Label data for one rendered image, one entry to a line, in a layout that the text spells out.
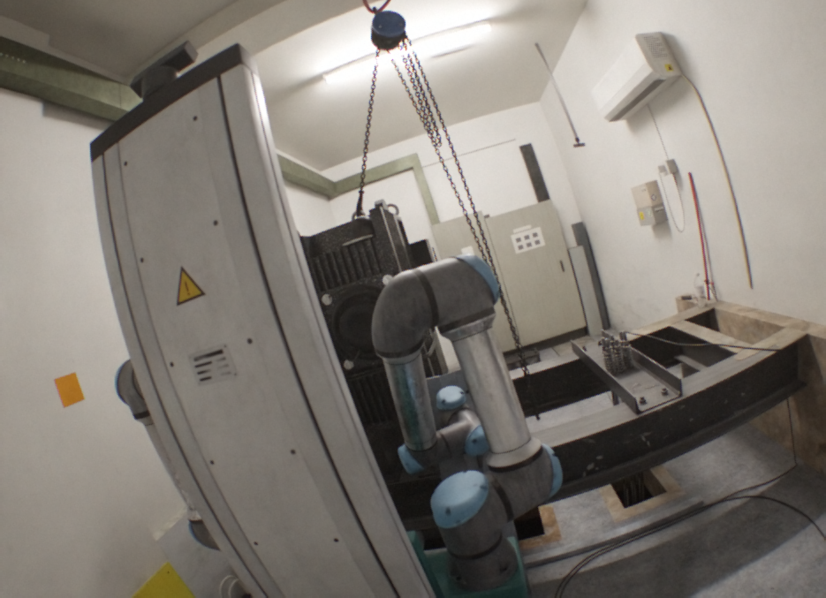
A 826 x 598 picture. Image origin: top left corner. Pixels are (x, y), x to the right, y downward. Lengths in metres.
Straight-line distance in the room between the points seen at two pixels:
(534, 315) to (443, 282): 3.79
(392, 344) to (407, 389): 0.12
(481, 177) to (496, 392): 4.03
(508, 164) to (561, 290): 1.59
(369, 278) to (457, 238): 3.10
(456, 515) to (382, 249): 0.85
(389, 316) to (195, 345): 0.33
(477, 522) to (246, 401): 0.45
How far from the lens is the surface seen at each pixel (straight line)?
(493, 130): 4.78
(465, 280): 0.69
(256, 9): 2.00
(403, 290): 0.66
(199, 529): 1.05
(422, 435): 0.84
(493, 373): 0.71
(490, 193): 4.60
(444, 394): 0.99
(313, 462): 0.55
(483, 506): 0.73
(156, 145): 0.64
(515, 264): 4.35
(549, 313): 4.47
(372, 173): 4.66
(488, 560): 0.81
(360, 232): 1.28
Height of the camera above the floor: 1.39
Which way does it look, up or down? 3 degrees down
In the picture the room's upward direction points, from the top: 17 degrees counter-clockwise
